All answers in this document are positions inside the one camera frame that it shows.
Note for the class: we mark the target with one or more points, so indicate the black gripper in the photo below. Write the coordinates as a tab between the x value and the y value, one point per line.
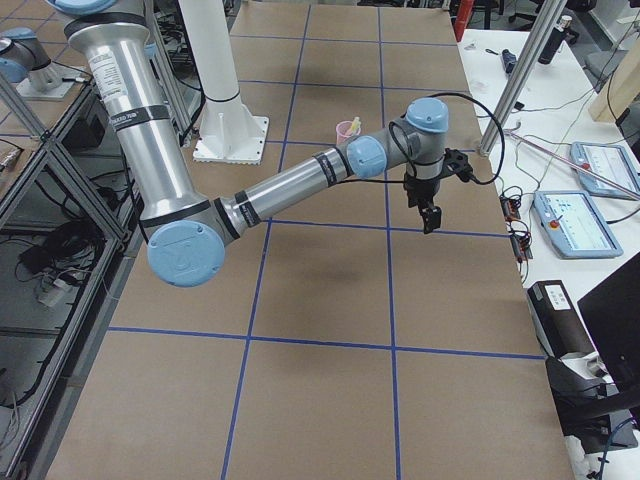
419	192

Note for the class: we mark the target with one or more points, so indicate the yellow highlighter pen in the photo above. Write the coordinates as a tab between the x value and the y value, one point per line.
355	125

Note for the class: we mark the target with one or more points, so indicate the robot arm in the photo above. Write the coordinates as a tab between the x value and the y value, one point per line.
195	207

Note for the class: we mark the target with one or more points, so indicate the pink mesh pen holder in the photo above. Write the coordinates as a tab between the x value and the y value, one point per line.
342	131

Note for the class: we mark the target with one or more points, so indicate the near teach pendant tablet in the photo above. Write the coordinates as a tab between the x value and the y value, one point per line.
574	226

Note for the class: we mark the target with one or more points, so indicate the teach pendant tablet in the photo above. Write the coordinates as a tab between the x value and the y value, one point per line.
609	161
574	226

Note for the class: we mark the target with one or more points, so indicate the black cardboard box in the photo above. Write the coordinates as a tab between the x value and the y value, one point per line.
556	321

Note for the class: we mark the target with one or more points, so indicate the far teach pendant tablet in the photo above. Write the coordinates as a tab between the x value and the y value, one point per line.
609	161

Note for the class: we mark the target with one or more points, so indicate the black water bottle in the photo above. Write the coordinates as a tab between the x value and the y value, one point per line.
558	34

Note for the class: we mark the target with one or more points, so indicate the black monitor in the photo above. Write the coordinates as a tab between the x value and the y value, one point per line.
611	314

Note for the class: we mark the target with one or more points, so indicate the grey office chair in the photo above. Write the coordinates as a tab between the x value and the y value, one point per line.
600	65

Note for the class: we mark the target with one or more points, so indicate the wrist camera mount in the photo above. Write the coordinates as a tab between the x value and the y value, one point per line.
455	163

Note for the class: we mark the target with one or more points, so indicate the aluminium frame post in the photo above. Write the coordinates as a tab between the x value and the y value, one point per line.
536	40

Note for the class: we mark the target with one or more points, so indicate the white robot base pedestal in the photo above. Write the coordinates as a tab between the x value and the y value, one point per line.
228	132

